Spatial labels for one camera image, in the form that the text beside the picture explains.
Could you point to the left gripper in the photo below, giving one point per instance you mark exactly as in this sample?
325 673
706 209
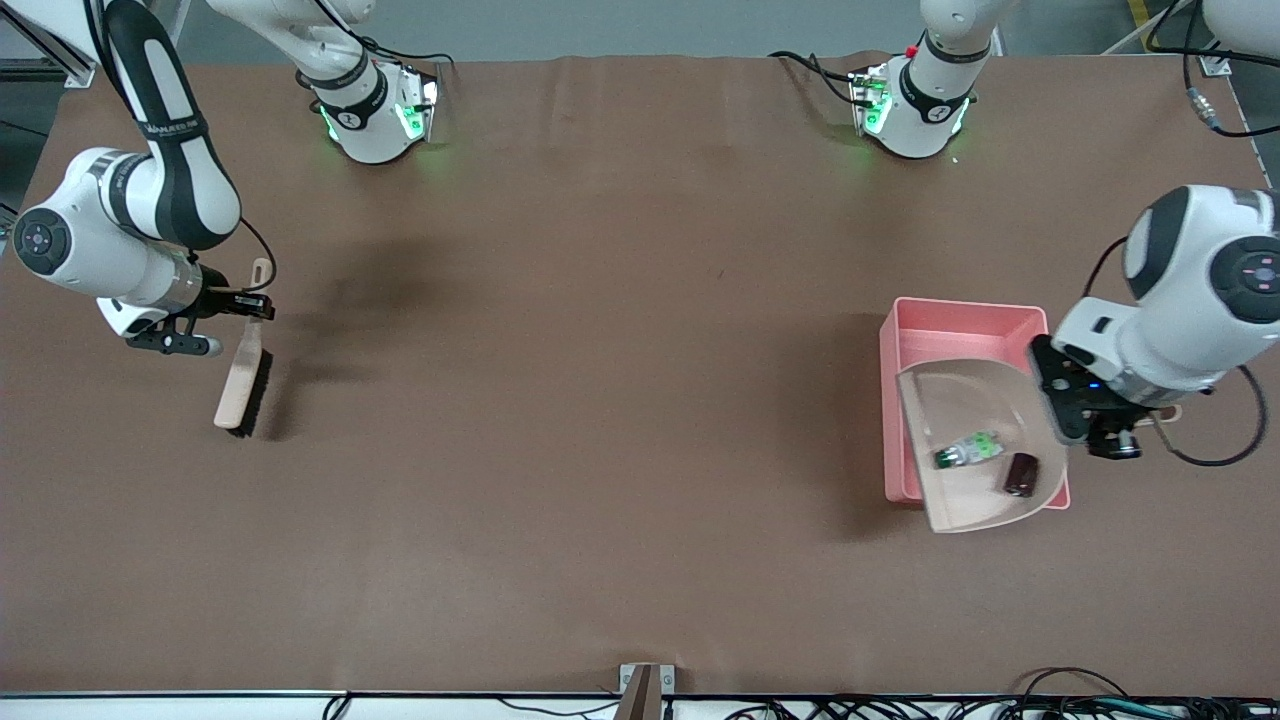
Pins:
1060 392

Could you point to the beige plastic dustpan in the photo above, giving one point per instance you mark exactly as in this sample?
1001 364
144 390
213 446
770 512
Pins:
960 490

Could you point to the aluminium frame profile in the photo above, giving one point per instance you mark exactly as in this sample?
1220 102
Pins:
70 60
1215 66

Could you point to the grey metal bracket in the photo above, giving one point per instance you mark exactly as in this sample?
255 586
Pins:
668 680

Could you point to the dark brown electronic component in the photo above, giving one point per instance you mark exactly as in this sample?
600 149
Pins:
1020 475

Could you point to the beige hand brush black bristles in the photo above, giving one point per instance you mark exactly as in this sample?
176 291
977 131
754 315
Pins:
240 385

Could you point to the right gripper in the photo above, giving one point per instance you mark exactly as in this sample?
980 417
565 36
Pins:
216 299

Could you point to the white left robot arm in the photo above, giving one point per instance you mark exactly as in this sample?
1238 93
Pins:
1190 300

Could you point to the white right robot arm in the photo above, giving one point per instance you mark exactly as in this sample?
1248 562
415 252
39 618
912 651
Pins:
170 190

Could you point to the pink plastic bin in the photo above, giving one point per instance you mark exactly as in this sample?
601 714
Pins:
940 335

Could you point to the green white electronic component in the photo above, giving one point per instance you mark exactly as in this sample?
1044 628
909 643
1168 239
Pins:
965 452

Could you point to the brown table mat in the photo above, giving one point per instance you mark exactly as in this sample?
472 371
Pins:
600 400

